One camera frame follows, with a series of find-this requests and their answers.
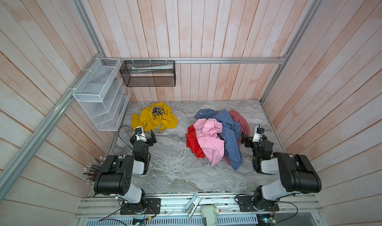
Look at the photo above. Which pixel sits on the black wire mesh basket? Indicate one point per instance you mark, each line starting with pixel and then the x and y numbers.
pixel 148 73

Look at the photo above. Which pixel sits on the silver metal bracket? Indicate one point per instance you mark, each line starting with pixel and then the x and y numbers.
pixel 191 206

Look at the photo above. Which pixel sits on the right aluminium frame rail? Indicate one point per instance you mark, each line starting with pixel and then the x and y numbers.
pixel 303 27

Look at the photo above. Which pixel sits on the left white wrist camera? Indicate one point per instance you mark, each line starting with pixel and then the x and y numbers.
pixel 140 135

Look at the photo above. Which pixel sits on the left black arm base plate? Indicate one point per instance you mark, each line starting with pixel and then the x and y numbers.
pixel 148 206

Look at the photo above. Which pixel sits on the maroon cloth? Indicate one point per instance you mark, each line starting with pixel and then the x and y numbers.
pixel 245 127

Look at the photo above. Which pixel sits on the aluminium frame rail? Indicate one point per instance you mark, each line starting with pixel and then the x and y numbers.
pixel 303 27
pixel 29 149

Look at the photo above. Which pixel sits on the beige plastic box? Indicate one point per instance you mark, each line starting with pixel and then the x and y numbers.
pixel 209 214

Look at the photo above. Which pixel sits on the horizontal aluminium rail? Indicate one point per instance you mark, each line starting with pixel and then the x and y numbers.
pixel 204 60

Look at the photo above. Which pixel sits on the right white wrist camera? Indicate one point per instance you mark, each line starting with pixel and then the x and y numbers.
pixel 259 133

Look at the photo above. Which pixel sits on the white wire mesh shelf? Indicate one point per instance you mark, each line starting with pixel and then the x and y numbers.
pixel 102 94

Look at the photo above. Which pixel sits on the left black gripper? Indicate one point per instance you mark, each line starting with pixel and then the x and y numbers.
pixel 151 140

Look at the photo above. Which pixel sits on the red cloth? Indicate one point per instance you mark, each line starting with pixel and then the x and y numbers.
pixel 193 144

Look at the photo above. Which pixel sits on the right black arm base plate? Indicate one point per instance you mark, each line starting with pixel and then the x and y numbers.
pixel 249 203

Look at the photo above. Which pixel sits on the blue checkered shirt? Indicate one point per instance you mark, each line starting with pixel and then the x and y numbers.
pixel 230 134

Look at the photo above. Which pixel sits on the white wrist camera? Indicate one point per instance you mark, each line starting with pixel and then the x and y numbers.
pixel 259 133
pixel 140 135

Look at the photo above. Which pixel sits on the pink shirt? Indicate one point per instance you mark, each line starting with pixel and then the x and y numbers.
pixel 207 131

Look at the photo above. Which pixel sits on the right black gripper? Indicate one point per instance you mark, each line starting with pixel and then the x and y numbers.
pixel 249 140

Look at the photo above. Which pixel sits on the yellow t-shirt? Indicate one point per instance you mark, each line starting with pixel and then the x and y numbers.
pixel 157 116

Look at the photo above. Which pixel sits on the left aluminium frame rail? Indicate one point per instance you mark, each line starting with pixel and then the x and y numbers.
pixel 29 149

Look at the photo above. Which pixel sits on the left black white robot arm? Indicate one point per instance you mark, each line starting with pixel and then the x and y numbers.
pixel 115 175

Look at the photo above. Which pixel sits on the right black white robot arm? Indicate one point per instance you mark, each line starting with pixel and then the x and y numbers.
pixel 295 172

